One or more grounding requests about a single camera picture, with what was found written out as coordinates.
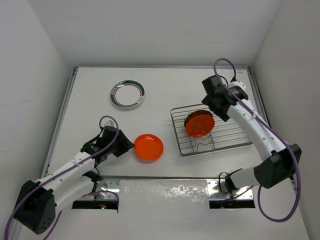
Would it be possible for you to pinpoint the dark green rimmed plate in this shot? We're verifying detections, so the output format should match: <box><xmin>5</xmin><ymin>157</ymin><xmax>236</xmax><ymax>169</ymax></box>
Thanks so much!
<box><xmin>110</xmin><ymin>80</ymin><xmax>146</xmax><ymax>109</ymax></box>

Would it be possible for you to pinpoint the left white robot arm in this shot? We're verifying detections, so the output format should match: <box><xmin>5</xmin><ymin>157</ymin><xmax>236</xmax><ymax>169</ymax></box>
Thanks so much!
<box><xmin>13</xmin><ymin>126</ymin><xmax>135</xmax><ymax>235</ymax></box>

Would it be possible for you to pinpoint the orange plastic plate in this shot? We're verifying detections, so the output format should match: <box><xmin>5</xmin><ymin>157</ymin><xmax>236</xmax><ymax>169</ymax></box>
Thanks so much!
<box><xmin>134</xmin><ymin>133</ymin><xmax>164</xmax><ymax>162</ymax></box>
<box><xmin>185</xmin><ymin>115</ymin><xmax>216</xmax><ymax>138</ymax></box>

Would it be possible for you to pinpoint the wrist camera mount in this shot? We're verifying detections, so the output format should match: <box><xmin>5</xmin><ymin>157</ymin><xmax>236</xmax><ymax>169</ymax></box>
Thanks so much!
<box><xmin>103</xmin><ymin>120</ymin><xmax>115</xmax><ymax>127</ymax></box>
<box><xmin>228</xmin><ymin>80</ymin><xmax>247</xmax><ymax>90</ymax></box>

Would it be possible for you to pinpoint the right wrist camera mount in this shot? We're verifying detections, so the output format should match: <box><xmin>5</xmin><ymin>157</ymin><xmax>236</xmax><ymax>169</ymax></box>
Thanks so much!
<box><xmin>228</xmin><ymin>80</ymin><xmax>247</xmax><ymax>90</ymax></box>

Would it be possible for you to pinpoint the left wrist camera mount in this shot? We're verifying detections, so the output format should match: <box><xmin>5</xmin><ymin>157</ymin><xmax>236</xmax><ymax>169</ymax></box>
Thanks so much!
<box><xmin>103</xmin><ymin>120</ymin><xmax>115</xmax><ymax>127</ymax></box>

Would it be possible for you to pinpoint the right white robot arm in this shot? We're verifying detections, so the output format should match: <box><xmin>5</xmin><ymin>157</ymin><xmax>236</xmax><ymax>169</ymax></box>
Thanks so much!
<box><xmin>201</xmin><ymin>75</ymin><xmax>302</xmax><ymax>194</ymax></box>

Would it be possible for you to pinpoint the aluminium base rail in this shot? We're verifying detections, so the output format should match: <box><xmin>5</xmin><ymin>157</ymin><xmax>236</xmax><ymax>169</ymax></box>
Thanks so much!
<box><xmin>44</xmin><ymin>174</ymin><xmax>256</xmax><ymax>203</ymax></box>

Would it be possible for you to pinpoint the yellow brown plate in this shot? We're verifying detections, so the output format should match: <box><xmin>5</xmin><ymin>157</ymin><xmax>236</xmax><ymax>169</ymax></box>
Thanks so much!
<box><xmin>184</xmin><ymin>110</ymin><xmax>213</xmax><ymax>127</ymax></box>

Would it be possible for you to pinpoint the metal wire dish rack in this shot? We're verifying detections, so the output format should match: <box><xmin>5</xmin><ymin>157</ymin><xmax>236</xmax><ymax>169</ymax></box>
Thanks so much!
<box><xmin>170</xmin><ymin>104</ymin><xmax>252</xmax><ymax>157</ymax></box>

